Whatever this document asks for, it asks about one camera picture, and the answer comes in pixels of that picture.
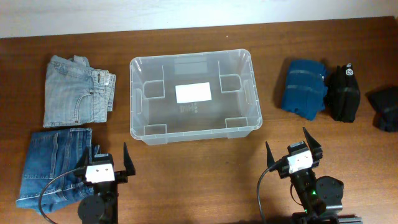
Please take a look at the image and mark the clear plastic storage container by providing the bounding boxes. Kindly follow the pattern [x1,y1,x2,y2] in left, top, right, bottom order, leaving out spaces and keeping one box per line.
[129,49,263,146]

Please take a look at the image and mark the dark blue jeans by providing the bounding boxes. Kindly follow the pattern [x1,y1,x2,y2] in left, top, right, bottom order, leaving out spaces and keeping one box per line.
[16,128,100,213]

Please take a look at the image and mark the black garment with logo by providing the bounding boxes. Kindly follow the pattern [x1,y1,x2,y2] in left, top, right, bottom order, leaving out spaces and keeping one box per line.
[325,63,361,123]

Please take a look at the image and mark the left black cable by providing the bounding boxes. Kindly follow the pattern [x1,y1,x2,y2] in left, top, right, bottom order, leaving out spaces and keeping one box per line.
[38,167,88,224]

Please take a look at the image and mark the teal blue garment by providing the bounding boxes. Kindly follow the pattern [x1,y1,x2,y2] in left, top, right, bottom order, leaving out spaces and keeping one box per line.
[281,59,328,121]

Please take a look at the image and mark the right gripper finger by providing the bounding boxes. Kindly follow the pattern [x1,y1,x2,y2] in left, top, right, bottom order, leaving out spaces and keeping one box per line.
[303,127,322,150]
[266,141,275,169]

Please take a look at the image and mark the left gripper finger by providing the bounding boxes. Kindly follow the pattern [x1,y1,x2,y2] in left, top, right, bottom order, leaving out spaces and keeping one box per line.
[123,142,136,176]
[80,147,90,167]

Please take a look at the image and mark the dark navy folded garment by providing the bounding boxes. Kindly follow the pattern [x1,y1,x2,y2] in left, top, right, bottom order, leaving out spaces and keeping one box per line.
[368,86,397,133]

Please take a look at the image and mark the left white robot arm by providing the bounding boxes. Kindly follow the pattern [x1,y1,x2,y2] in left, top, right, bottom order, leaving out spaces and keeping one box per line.
[73,144,136,224]

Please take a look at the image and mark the right black cable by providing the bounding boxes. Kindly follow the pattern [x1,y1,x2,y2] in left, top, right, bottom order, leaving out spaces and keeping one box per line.
[256,161,285,224]

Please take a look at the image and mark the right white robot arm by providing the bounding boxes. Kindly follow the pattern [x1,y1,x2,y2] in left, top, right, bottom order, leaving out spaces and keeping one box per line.
[256,128,363,224]

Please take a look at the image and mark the black cable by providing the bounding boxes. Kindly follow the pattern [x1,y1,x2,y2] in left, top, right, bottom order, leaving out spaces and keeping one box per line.
[256,161,285,224]
[38,167,88,224]

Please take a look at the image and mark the light blue jeans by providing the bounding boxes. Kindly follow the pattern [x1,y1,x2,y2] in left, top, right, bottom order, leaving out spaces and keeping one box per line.
[43,55,116,128]

